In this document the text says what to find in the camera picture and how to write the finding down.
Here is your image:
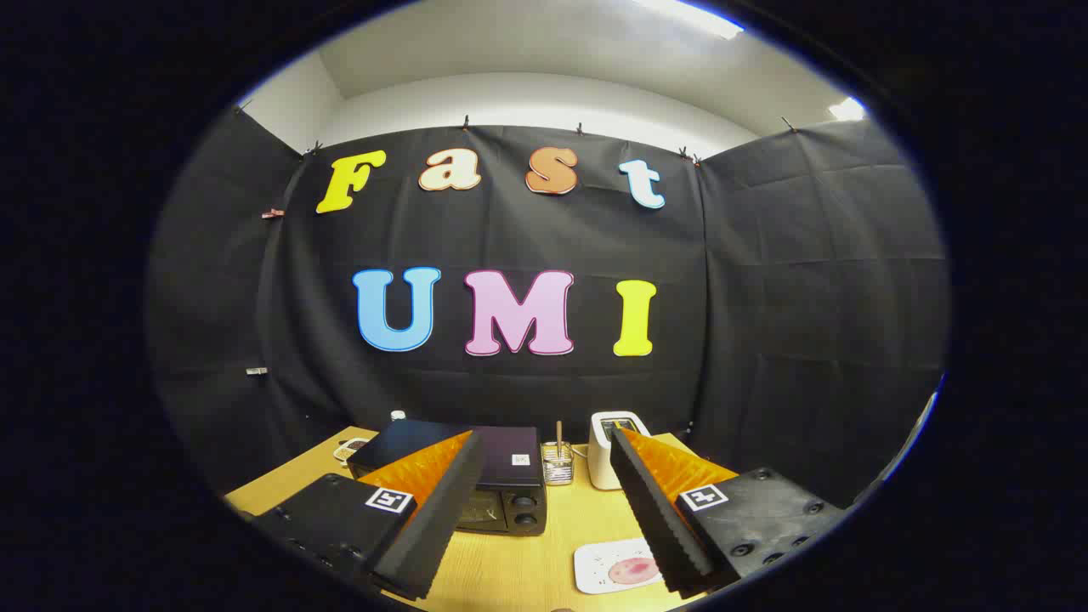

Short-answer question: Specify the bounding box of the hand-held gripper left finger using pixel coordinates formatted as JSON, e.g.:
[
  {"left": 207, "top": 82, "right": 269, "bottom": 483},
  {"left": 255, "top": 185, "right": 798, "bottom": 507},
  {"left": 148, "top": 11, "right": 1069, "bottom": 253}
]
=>
[{"left": 251, "top": 429, "right": 488, "bottom": 602}]

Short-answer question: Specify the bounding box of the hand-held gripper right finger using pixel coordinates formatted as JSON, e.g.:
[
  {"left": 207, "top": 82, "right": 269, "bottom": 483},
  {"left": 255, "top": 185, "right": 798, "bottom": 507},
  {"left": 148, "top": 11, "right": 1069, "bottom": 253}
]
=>
[{"left": 609, "top": 428, "right": 847, "bottom": 598}]

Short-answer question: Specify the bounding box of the pink ham slice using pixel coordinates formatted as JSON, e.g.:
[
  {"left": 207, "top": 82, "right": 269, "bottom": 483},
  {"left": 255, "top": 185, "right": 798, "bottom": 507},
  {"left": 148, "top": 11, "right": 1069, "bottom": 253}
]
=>
[{"left": 608, "top": 557, "right": 662, "bottom": 586}]

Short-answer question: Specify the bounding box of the white square plate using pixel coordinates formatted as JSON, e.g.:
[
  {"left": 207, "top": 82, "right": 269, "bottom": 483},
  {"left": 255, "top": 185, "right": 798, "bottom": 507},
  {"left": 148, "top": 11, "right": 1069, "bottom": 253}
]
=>
[{"left": 574, "top": 537, "right": 666, "bottom": 595}]

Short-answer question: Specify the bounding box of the black toaster oven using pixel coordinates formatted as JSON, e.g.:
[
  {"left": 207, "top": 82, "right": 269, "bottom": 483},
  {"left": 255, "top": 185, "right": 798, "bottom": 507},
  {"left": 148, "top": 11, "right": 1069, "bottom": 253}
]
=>
[{"left": 347, "top": 418, "right": 549, "bottom": 536}]

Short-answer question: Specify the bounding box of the white toaster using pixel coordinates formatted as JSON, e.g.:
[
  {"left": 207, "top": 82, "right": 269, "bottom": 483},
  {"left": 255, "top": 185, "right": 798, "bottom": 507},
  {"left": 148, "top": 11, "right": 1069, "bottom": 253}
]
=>
[{"left": 588, "top": 411, "right": 654, "bottom": 491}]

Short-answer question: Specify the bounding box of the black backdrop cloth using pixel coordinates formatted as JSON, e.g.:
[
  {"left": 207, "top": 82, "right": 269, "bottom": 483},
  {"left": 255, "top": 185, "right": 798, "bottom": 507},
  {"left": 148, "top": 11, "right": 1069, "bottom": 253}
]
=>
[{"left": 144, "top": 106, "right": 951, "bottom": 511}]

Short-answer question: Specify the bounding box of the wire utensil holder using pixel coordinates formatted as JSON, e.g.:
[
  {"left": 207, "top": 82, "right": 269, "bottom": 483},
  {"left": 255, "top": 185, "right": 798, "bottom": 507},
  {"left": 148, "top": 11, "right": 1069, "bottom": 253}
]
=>
[{"left": 541, "top": 440, "right": 575, "bottom": 486}]

